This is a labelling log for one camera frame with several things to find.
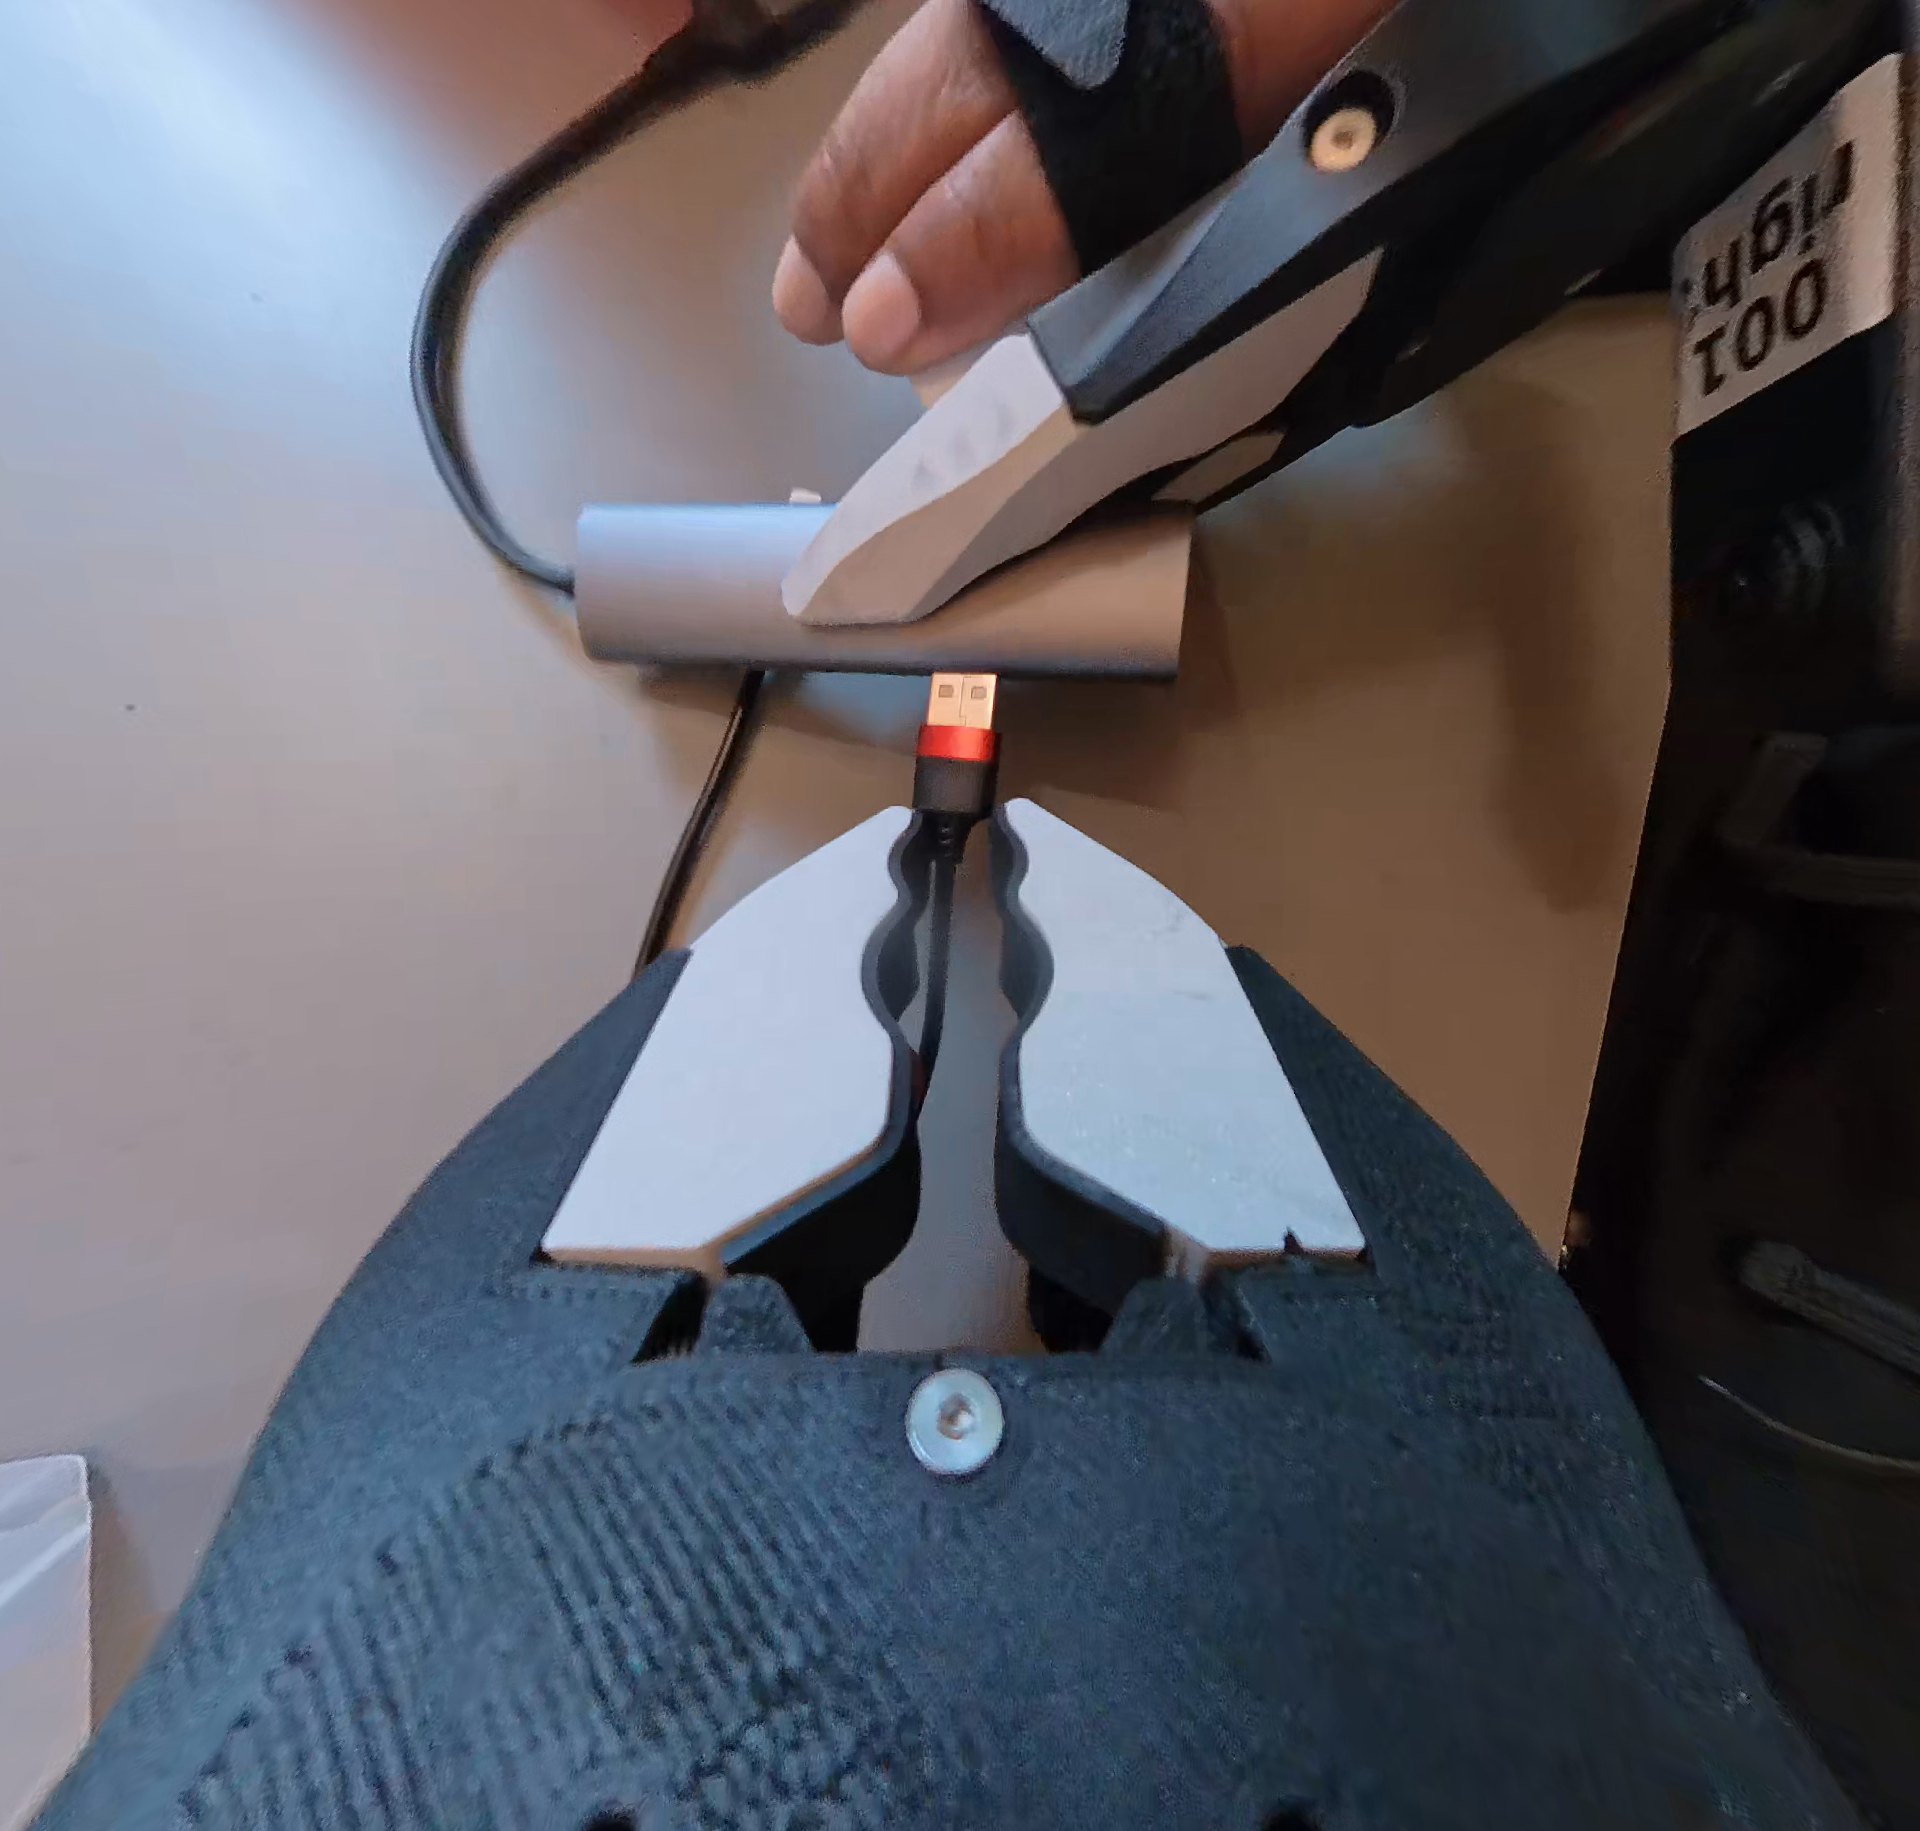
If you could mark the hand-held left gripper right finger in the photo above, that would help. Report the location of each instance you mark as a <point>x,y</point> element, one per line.
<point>1170,1082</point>

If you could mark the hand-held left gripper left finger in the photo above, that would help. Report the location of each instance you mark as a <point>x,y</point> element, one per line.
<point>735,1082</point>

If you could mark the grey usb hub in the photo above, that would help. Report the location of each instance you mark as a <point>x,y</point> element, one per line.
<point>675,586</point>

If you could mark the person's right hand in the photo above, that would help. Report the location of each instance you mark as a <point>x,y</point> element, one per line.
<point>915,210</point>

